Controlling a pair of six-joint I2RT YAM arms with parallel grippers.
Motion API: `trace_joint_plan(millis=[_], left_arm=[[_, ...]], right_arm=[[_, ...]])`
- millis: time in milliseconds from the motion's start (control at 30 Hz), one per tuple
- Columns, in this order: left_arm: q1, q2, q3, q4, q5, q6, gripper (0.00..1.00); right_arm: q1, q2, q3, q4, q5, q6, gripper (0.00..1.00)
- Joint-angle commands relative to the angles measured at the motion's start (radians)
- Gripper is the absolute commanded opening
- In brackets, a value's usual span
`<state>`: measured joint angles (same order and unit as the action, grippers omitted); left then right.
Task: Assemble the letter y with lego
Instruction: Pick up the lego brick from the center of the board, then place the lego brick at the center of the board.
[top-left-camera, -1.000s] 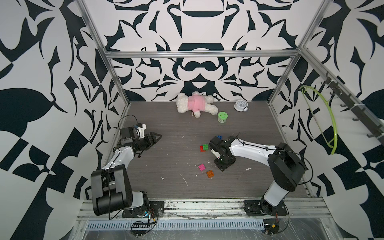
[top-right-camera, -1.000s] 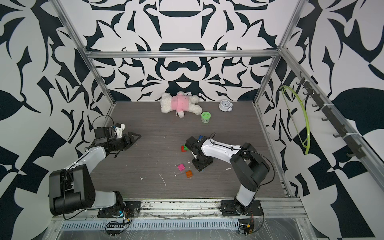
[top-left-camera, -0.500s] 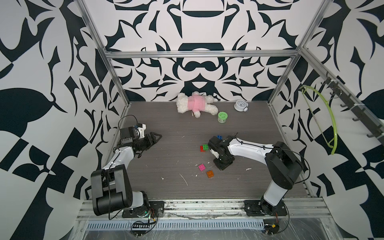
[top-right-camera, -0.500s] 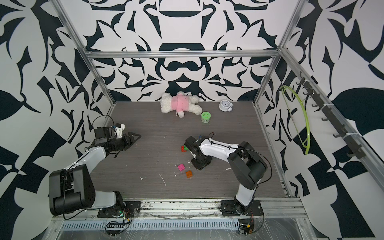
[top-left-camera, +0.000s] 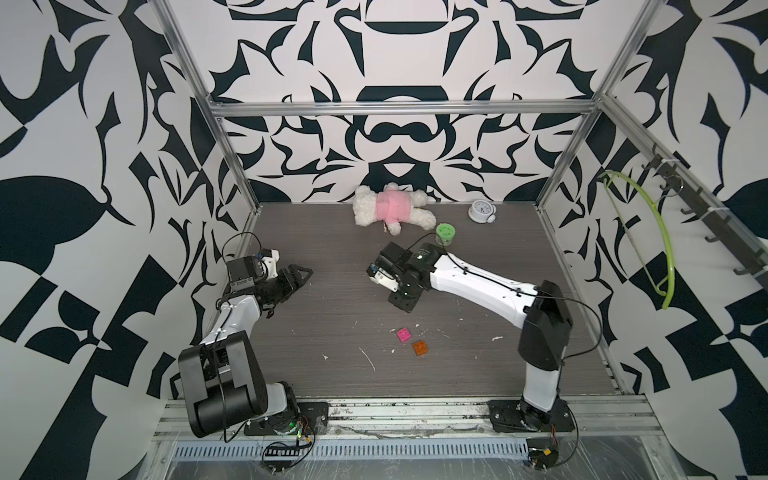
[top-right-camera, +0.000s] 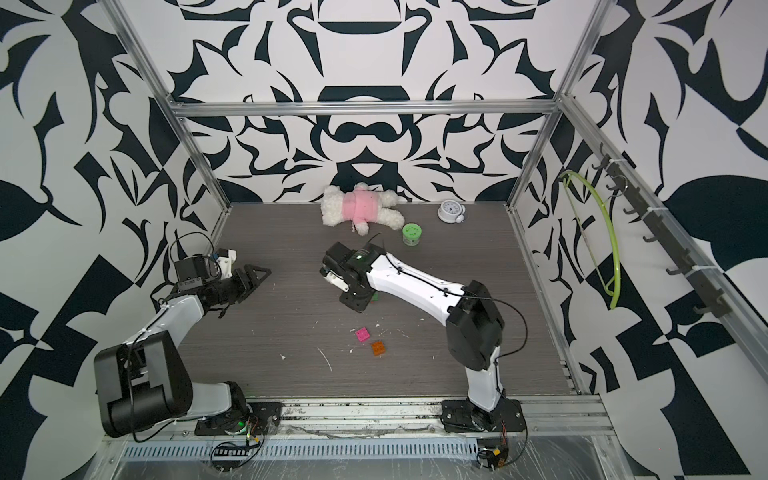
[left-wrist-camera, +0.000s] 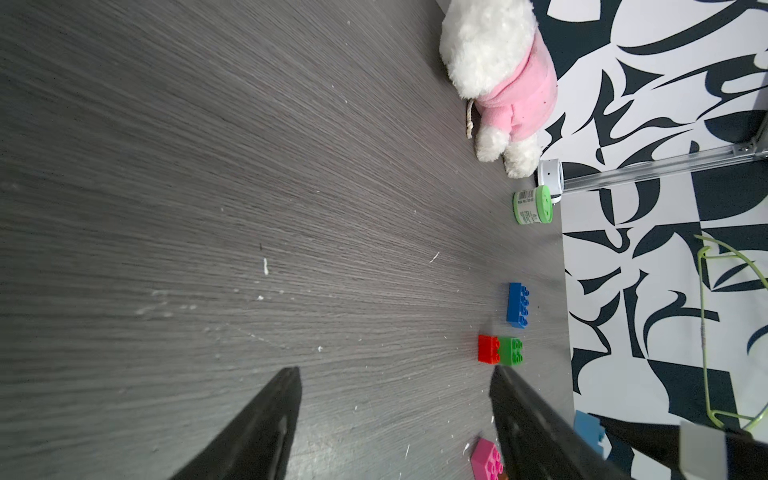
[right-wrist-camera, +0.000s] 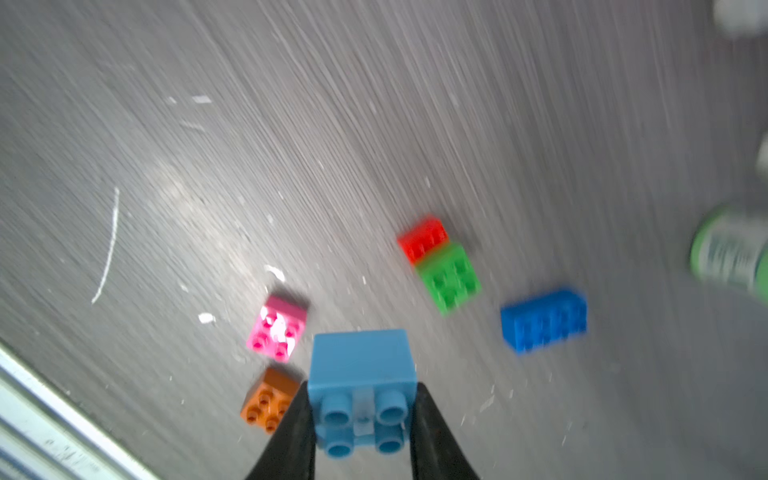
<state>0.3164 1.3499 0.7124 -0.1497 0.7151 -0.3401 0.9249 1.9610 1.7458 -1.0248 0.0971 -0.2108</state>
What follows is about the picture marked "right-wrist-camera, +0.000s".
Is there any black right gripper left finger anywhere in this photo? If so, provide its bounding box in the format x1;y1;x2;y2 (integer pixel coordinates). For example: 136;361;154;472
245;381;316;480

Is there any orange lego brick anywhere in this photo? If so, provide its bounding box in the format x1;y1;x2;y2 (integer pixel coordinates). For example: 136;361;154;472
240;367;300;435

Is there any aluminium cage frame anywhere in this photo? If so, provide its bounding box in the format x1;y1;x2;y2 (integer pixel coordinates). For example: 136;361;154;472
1;346;158;479

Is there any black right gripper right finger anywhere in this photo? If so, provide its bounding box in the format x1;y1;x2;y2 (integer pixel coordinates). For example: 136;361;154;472
410;382;480;480

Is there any dark blue lego brick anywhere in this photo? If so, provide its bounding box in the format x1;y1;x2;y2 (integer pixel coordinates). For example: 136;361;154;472
500;289;588;354

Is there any pink lego brick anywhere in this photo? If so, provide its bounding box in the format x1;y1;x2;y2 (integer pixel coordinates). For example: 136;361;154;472
246;295;308;363

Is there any light blue lego brick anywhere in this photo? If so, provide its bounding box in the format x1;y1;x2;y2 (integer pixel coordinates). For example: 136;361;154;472
307;329;417;459

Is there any red lego brick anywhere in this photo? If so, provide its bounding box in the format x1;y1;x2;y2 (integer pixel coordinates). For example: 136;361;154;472
397;215;449;265

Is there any green lego brick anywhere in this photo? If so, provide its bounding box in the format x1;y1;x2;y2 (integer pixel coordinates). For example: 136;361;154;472
415;241;482;316

